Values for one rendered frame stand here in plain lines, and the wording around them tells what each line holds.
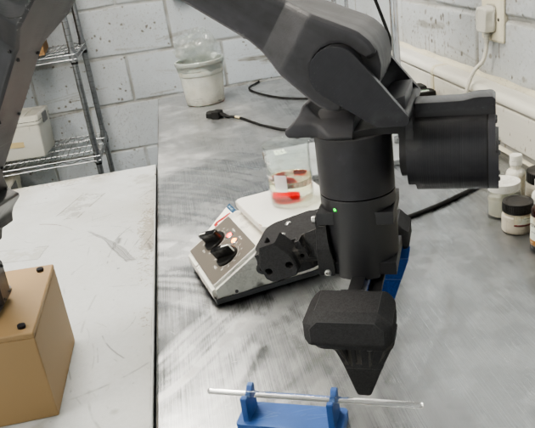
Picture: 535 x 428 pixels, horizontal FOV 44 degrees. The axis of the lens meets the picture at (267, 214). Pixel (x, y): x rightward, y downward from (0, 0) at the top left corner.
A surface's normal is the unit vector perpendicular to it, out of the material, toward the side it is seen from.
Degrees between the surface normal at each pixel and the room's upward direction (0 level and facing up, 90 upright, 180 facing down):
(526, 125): 90
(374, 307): 0
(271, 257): 93
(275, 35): 74
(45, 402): 90
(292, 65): 91
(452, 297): 0
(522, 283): 0
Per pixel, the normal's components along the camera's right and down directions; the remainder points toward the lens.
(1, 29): -0.48, 0.73
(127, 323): -0.13, -0.92
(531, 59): -0.98, 0.18
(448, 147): -0.33, 0.11
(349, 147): -0.21, 0.40
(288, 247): 0.55, -0.66
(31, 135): 0.07, 0.41
